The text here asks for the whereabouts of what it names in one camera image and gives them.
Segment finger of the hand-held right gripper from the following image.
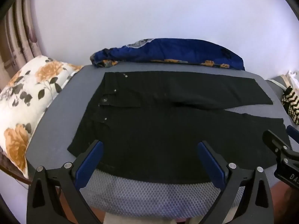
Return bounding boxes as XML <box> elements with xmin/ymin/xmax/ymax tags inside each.
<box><xmin>287</xmin><ymin>125</ymin><xmax>299</xmax><ymax>143</ymax></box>
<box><xmin>262</xmin><ymin>129</ymin><xmax>299</xmax><ymax>162</ymax></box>

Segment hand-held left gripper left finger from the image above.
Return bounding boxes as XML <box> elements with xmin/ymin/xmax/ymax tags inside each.
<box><xmin>26</xmin><ymin>140</ymin><xmax>104</xmax><ymax>224</ymax></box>

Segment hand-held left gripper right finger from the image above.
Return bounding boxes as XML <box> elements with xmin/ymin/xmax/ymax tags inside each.
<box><xmin>197</xmin><ymin>141</ymin><xmax>274</xmax><ymax>224</ymax></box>

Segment black pants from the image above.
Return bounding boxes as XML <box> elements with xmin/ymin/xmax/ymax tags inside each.
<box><xmin>67</xmin><ymin>71</ymin><xmax>291</xmax><ymax>184</ymax></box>

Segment black and cream knit cloth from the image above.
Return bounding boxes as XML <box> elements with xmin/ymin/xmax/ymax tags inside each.
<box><xmin>281</xmin><ymin>86</ymin><xmax>299</xmax><ymax>125</ymax></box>

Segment white cloth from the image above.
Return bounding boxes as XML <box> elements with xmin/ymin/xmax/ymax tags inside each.
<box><xmin>281</xmin><ymin>69</ymin><xmax>299</xmax><ymax>87</ymax></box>

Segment grey mesh mattress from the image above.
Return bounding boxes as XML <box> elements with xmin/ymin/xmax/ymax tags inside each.
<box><xmin>24</xmin><ymin>62</ymin><xmax>299</xmax><ymax>217</ymax></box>

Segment beige cloth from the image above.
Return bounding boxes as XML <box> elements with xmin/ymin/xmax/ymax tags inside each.
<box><xmin>103</xmin><ymin>211</ymin><xmax>199</xmax><ymax>224</ymax></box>

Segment white floral pillow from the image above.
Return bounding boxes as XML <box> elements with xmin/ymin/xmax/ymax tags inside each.
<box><xmin>0</xmin><ymin>55</ymin><xmax>83</xmax><ymax>179</ymax></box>

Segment blue floral blanket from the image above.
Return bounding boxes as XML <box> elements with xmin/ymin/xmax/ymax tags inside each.
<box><xmin>90</xmin><ymin>38</ymin><xmax>245</xmax><ymax>71</ymax></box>

